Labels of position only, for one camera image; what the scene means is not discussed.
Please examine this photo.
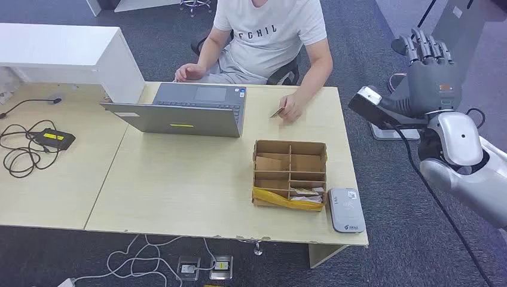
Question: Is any person's left hand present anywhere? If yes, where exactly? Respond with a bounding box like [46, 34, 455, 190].
[278, 93, 305, 124]

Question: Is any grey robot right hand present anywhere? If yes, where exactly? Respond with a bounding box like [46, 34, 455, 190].
[378, 28, 463, 120]

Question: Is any person's right hand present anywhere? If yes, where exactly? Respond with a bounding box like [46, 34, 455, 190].
[175, 63, 207, 83]

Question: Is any person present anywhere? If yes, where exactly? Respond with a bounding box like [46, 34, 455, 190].
[174, 0, 334, 124]

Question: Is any grey card reader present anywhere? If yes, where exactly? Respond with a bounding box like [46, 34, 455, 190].
[328, 187, 366, 234]

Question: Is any black office chair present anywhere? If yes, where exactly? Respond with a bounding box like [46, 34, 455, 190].
[191, 29, 301, 86]

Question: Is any grey laptop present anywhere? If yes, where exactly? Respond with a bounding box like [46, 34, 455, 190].
[99, 82, 247, 139]

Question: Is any cardboard divider box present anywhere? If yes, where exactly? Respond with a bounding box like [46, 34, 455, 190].
[252, 139, 329, 212]

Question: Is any chrome stool base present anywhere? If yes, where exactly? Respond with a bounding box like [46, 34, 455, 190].
[179, 0, 213, 17]

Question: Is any grey kiosk stand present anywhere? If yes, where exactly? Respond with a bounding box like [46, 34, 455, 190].
[369, 0, 507, 141]

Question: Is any white furniture panel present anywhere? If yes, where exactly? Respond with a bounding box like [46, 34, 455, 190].
[86, 0, 181, 17]

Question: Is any white cabinet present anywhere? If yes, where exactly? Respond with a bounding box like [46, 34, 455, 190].
[0, 23, 146, 105]

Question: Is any black gooseneck microphone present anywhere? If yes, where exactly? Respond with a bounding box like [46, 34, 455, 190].
[0, 97, 63, 120]

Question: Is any pale desk leg panel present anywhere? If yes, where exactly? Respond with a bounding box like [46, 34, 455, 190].
[308, 243, 349, 269]

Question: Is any black power adapter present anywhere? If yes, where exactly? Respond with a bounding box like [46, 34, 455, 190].
[33, 128, 76, 151]

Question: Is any metal floor socket box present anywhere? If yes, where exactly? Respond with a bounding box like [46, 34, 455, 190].
[176, 256, 201, 282]
[209, 255, 234, 281]

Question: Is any round metal ring base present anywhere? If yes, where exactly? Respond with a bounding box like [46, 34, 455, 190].
[387, 72, 408, 94]

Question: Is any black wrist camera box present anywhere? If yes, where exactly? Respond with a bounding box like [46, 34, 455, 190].
[348, 86, 429, 131]

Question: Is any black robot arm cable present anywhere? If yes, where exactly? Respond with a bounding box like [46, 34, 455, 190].
[384, 108, 496, 287]

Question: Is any short white floor cable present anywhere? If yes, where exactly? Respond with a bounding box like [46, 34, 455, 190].
[203, 237, 218, 272]

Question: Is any black adapter cable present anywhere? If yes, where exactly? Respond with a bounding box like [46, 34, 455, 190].
[0, 120, 64, 179]

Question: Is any long white floor cable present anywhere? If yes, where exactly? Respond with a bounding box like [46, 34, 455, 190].
[73, 234, 187, 287]

